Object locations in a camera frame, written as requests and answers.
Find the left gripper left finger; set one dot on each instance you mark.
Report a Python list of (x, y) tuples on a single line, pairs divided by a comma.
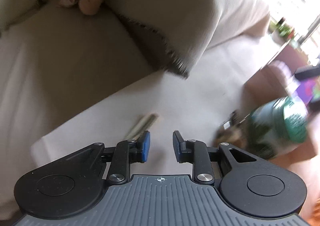
[(144, 146)]

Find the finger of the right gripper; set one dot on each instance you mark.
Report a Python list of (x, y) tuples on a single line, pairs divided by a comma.
[(307, 72)]

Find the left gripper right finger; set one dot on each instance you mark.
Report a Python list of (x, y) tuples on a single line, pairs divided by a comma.
[(180, 148)]

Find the brown furry toy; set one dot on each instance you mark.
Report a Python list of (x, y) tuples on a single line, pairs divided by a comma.
[(233, 131)]

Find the pink cardboard box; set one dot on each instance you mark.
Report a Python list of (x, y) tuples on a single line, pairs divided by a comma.
[(275, 80)]

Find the potted flower plant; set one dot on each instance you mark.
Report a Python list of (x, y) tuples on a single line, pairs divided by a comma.
[(281, 31)]

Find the green lid glass jar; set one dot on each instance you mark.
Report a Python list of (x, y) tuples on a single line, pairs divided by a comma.
[(277, 127)]

